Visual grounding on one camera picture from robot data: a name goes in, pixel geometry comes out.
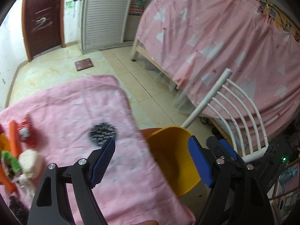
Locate small orange box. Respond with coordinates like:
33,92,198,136
0,164,17,194

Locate black electronic device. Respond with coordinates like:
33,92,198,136
260,136,291,177

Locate long orange box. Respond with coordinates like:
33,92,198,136
9,120,21,158

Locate red snack wrapper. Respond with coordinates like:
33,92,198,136
17,114,37,148

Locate black white pinecone ball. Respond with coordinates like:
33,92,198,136
88,122,118,148

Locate pink table cloth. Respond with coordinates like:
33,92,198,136
1,75,195,224

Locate pink bed curtain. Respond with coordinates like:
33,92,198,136
136,0,299,137

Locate dark red door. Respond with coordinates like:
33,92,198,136
21,0,66,61

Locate white louvered wardrobe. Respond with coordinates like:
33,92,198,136
81,0,131,53

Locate wooden bed frame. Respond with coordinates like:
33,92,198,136
130,38,178,92

